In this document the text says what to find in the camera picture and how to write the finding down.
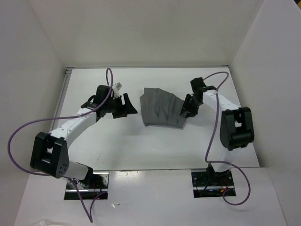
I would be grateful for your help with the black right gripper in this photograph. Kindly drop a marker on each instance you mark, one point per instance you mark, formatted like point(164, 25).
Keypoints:
point(192, 112)

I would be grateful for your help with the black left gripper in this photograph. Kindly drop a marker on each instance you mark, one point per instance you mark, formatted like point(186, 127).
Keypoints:
point(129, 108)

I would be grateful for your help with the grey pleated skirt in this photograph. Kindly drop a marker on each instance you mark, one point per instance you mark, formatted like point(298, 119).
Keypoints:
point(161, 108)

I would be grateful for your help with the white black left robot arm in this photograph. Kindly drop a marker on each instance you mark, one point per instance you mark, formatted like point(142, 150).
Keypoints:
point(50, 150)

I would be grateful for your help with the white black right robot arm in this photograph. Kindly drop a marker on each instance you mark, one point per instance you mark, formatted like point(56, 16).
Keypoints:
point(233, 127)

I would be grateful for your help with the white cloth at bottom edge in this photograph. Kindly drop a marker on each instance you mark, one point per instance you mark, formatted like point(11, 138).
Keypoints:
point(51, 223)

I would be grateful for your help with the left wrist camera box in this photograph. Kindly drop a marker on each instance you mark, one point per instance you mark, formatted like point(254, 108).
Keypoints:
point(115, 89)

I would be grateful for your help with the aluminium table edge rail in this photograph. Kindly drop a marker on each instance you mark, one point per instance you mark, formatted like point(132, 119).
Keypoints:
point(56, 88)

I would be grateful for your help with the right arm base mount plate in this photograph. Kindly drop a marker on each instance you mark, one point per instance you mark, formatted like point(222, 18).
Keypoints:
point(204, 187)

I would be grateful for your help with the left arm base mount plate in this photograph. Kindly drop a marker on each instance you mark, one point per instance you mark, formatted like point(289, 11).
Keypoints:
point(97, 188)

